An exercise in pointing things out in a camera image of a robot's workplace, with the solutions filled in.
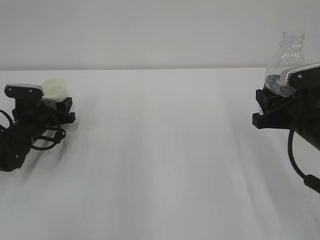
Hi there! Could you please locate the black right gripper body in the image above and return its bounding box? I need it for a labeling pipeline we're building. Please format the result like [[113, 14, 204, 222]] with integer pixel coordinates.
[[288, 87, 320, 150]]

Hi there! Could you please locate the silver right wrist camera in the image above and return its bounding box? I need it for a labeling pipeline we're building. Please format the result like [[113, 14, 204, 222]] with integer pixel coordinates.
[[278, 63, 320, 90]]

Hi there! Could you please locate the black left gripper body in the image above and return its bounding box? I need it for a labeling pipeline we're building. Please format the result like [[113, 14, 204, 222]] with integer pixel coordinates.
[[12, 98, 65, 135]]

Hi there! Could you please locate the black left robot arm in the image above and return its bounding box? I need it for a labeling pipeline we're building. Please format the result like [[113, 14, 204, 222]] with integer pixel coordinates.
[[0, 97, 76, 172]]

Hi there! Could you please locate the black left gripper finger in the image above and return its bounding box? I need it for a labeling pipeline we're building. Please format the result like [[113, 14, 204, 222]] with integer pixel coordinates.
[[55, 97, 76, 123]]

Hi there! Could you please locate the clear water bottle green label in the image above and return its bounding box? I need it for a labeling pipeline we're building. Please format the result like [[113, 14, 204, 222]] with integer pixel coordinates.
[[263, 31, 305, 99]]

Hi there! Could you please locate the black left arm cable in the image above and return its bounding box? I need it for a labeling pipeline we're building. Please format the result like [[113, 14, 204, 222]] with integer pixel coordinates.
[[0, 109, 67, 152]]

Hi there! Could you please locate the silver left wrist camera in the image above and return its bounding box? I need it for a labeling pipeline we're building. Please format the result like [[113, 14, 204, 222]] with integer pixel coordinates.
[[4, 83, 45, 99]]

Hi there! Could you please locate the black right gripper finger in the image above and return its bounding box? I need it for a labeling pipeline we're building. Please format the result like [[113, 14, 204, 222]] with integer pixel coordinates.
[[252, 88, 300, 130]]

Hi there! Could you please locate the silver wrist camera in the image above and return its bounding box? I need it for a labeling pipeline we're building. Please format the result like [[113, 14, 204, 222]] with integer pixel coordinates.
[[278, 63, 320, 90], [4, 83, 45, 99]]

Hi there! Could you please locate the white paper cup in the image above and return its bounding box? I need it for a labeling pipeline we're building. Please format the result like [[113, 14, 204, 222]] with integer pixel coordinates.
[[41, 77, 69, 109]]

